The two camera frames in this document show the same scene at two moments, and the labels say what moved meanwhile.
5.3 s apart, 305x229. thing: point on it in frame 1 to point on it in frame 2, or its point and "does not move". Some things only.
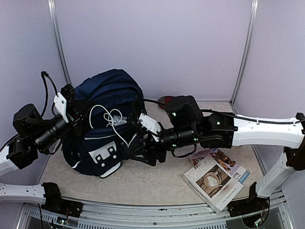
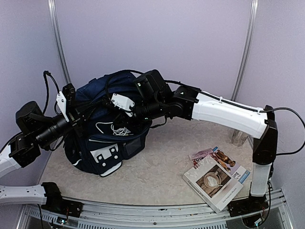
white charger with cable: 116,120 to 122,131
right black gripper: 148,149 to 122,119
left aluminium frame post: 51,7 does not move
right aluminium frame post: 250,43 does not move
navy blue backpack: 106,100 does not move
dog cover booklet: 238,172 does not move
